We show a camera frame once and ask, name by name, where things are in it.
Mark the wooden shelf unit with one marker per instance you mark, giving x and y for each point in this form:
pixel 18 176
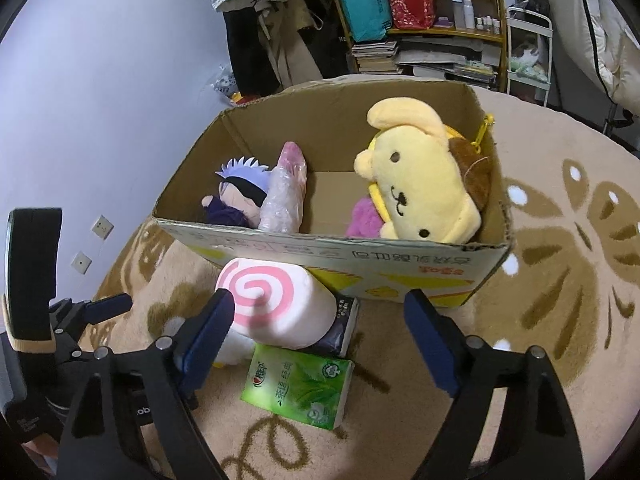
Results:
pixel 450 39

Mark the pink swirl roll pillow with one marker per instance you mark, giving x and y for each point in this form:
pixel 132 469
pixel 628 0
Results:
pixel 279 304

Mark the stack of books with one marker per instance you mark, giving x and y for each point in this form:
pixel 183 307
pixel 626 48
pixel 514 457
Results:
pixel 376 57

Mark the pink fluffy plush toy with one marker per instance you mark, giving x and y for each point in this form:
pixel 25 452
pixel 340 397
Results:
pixel 365 221

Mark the pink tissue pack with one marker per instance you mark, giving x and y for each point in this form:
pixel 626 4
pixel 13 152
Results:
pixel 283 208

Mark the black Face tissue pack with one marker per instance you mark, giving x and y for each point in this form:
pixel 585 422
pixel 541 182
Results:
pixel 337 339

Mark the open cardboard box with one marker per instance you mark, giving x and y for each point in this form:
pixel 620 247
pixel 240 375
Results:
pixel 327 120

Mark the upper white wall socket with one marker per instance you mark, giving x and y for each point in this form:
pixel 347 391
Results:
pixel 102 227

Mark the green tissue pack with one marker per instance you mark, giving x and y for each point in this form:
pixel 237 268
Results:
pixel 299 386

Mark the white wall socket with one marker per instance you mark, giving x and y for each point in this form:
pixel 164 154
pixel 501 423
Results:
pixel 81 263
pixel 102 227

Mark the red patterned bag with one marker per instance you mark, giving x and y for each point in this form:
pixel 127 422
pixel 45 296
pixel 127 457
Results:
pixel 410 2

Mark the black hanging garment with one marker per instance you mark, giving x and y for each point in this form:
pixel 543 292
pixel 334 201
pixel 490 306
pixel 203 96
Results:
pixel 249 60

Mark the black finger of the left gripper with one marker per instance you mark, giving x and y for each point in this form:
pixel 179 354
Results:
pixel 70 319

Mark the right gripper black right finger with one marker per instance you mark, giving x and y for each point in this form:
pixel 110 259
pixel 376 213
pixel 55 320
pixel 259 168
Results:
pixel 537 436

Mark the plastic bag of toys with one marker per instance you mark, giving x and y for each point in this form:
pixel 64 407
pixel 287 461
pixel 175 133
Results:
pixel 225 84

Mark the yellow dog plush toy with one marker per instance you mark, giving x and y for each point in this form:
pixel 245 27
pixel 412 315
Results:
pixel 424 182

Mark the purple haired plush doll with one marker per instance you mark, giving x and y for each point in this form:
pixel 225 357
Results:
pixel 243 187

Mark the white metal trolley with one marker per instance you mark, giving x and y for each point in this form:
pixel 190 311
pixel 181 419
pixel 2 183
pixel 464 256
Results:
pixel 529 58

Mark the beige hanging coat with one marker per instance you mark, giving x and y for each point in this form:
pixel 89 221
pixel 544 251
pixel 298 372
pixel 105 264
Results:
pixel 290 58

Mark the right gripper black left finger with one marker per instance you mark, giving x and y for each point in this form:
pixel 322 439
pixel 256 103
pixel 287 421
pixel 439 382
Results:
pixel 119 393

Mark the lower white wall socket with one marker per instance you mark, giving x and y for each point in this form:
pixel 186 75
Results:
pixel 81 263

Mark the teal bag on shelf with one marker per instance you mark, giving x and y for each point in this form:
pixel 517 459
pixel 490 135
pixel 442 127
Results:
pixel 367 20

